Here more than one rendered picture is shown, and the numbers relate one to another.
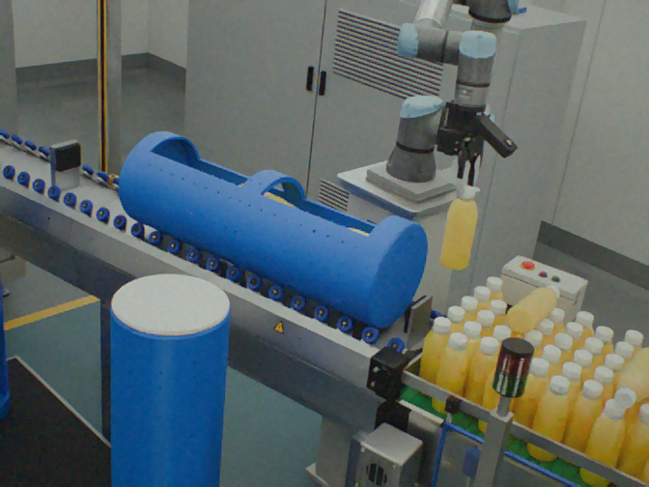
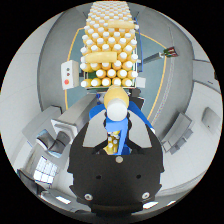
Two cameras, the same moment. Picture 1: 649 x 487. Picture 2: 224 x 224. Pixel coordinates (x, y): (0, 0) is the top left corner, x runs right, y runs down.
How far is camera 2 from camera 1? 1.99 m
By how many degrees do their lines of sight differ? 51
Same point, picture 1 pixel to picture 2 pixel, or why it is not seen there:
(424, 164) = (61, 137)
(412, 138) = (61, 147)
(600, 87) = (27, 121)
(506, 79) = (33, 134)
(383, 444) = (142, 83)
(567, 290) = (71, 62)
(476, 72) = not seen: outside the picture
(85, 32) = not seen: hidden behind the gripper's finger
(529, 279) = (72, 76)
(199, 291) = not seen: hidden behind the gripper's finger
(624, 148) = (30, 112)
